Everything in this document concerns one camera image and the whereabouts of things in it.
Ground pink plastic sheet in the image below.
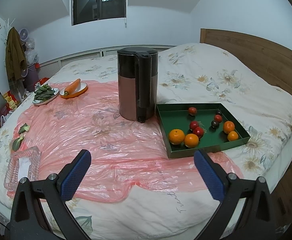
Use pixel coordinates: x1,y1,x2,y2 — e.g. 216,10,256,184
7,80,244,203

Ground brown coat on rack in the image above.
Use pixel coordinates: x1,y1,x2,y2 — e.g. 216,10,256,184
5,27,28,82

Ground green leaf upper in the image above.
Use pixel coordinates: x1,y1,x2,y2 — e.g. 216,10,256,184
18,123,30,134

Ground white plate with greens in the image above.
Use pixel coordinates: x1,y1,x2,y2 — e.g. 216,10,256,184
33,85,59,106

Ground clear glass square dish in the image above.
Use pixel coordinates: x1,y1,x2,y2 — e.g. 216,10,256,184
4,146,41,192

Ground orange carrot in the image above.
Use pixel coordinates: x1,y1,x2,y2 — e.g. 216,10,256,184
63,79,81,96

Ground dark window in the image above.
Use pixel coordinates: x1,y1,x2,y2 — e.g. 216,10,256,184
72,0,126,25

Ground green leaf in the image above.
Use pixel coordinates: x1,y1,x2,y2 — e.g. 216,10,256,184
11,135,24,152
18,123,30,134

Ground wooden headboard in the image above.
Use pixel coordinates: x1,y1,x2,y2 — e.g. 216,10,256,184
200,28,292,95

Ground floral white bed quilt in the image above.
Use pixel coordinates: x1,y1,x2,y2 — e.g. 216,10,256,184
0,43,292,239

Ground red plum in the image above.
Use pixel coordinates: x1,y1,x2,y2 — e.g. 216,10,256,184
189,120,199,131
214,114,222,123
188,107,198,116
193,126,205,139

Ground white coat rack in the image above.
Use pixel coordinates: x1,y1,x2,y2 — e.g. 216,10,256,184
1,18,15,46

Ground red bag on floor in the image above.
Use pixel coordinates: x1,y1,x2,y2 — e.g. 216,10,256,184
36,77,49,85

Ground orange mandarin front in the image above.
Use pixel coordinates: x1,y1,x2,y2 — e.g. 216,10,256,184
168,129,185,145

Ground small orange mandarin back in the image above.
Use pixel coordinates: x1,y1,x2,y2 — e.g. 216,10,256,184
227,131,239,141

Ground orange rimmed white plate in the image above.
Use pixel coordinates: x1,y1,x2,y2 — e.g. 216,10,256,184
59,82,88,99

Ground green leaf lower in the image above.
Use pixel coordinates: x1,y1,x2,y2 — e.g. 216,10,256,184
11,135,24,152

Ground pile of green leaves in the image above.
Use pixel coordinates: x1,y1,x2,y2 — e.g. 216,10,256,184
34,84,55,102

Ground black rose-gold electric kettle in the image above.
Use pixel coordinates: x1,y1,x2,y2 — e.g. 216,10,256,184
117,47,158,123

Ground green rectangular tray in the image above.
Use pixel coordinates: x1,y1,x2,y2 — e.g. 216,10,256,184
156,103,250,159

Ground purple bin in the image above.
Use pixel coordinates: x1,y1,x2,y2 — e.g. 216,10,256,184
23,64,39,92

